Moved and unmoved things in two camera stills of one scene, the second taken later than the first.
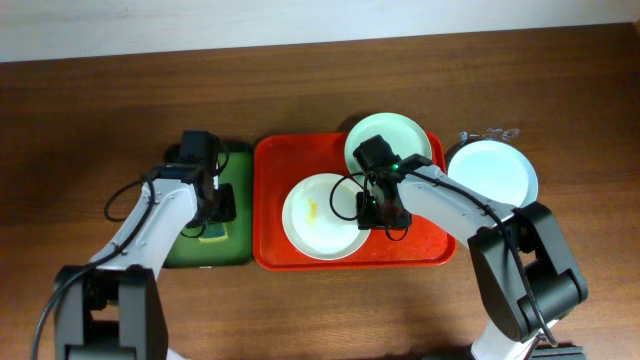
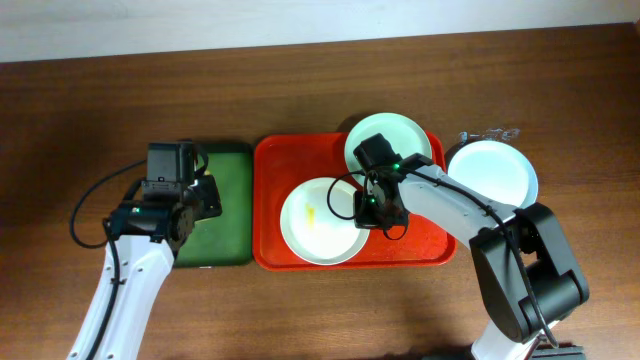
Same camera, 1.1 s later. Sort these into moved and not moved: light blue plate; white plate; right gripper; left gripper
Moved: left gripper
Not moved: light blue plate; white plate; right gripper
